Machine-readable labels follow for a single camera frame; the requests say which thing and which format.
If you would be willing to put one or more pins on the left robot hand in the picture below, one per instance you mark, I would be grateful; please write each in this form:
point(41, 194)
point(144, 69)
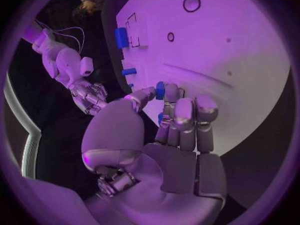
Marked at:
point(150, 172)

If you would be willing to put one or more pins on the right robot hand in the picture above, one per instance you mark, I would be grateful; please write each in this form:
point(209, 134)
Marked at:
point(90, 95)

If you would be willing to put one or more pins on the blue round plug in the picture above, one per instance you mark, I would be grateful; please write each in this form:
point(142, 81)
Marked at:
point(160, 91)

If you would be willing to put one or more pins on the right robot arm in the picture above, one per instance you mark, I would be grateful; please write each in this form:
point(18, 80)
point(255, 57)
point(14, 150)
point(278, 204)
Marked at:
point(63, 60)

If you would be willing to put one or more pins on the white task board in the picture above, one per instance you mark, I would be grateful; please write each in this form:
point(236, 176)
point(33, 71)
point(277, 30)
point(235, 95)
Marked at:
point(211, 60)

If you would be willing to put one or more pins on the small blue peg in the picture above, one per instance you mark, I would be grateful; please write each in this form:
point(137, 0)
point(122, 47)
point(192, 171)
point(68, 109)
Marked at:
point(130, 86)

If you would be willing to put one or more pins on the blue cylinder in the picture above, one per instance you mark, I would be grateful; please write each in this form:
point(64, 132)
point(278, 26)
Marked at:
point(128, 71)

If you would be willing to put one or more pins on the blue block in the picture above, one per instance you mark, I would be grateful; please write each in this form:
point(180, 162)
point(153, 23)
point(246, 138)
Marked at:
point(121, 38)

